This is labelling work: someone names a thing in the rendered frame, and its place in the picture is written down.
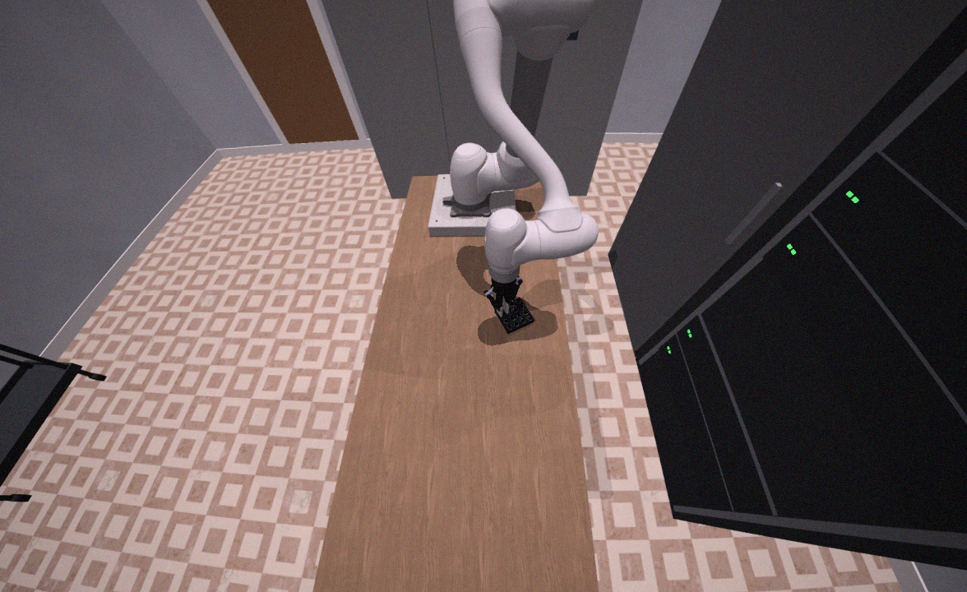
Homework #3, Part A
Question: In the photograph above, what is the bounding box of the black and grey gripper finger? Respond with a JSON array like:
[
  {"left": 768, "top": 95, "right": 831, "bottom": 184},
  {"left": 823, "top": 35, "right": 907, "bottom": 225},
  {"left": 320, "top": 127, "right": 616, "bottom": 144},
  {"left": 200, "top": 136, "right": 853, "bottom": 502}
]
[
  {"left": 503, "top": 276, "right": 523, "bottom": 314},
  {"left": 484, "top": 287, "right": 505, "bottom": 317}
]

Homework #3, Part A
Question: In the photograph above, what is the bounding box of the black knob box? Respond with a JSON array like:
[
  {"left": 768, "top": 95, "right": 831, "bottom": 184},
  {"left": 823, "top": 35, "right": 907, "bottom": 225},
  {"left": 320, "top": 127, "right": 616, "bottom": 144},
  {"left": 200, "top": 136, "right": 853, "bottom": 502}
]
[{"left": 494, "top": 298, "right": 534, "bottom": 334}]

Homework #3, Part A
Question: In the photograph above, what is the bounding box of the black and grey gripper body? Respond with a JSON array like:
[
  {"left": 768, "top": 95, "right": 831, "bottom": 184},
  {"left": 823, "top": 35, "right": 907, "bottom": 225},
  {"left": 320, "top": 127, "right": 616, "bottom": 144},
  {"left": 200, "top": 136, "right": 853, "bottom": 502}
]
[{"left": 491, "top": 277, "right": 516, "bottom": 294}]

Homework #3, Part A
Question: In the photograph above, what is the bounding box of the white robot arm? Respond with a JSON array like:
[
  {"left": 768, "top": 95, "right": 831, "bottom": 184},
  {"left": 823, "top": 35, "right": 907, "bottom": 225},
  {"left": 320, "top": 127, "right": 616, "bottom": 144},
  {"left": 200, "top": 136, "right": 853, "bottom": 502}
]
[{"left": 442, "top": 0, "right": 599, "bottom": 284}]

